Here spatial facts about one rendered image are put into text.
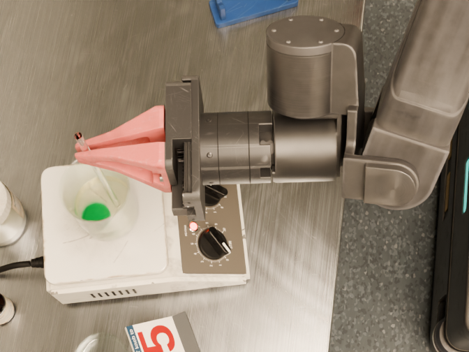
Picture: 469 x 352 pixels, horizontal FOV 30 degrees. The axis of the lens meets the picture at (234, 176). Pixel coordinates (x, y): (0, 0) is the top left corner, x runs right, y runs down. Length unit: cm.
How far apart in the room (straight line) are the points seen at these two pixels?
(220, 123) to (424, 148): 15
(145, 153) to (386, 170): 18
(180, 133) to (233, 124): 4
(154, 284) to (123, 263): 4
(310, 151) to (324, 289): 29
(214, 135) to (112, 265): 24
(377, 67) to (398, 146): 121
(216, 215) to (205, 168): 24
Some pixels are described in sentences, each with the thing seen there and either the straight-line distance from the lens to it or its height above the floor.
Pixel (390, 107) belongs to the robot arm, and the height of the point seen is 108.
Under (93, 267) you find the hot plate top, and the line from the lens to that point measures 86.
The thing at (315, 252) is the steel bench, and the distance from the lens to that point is 94.
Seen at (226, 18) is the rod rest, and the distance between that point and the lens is 102.
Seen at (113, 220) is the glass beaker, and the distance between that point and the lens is 80.
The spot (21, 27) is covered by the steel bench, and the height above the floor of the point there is 75.
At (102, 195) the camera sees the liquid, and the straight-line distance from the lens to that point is 84.
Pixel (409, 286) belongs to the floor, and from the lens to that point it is 171.
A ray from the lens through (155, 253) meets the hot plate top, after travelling 85.
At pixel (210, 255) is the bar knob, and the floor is 80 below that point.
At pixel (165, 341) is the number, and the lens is 90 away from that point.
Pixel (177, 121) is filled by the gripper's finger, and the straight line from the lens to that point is 66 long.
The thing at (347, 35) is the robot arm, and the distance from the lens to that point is 64.
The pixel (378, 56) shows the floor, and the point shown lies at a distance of 186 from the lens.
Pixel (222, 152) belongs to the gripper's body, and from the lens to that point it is 66.
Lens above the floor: 166
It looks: 72 degrees down
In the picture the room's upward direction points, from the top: 5 degrees counter-clockwise
